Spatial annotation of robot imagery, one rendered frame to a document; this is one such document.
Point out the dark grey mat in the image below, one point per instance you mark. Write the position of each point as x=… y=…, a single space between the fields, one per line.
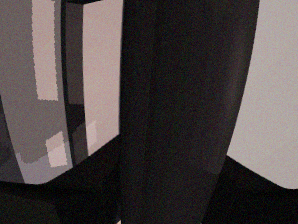
x=9 y=166

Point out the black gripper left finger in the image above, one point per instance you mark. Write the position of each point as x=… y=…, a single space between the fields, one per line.
x=89 y=193

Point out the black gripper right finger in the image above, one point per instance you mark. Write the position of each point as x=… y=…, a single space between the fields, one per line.
x=243 y=197

